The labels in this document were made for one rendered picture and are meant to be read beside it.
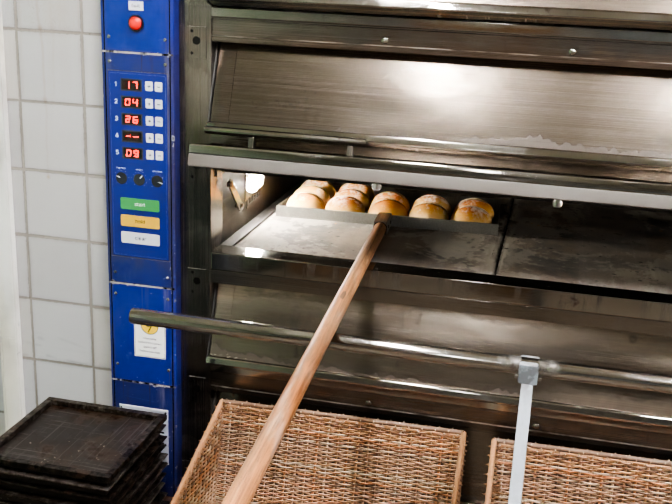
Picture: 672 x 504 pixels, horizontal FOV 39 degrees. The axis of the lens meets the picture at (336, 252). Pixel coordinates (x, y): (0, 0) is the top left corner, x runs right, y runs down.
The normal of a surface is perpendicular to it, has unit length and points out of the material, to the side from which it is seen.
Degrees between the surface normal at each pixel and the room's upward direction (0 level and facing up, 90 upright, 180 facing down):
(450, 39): 90
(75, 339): 90
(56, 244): 90
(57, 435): 0
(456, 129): 70
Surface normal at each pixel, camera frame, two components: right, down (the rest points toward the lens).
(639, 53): -0.23, 0.28
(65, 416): 0.04, -0.95
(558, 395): -0.20, -0.07
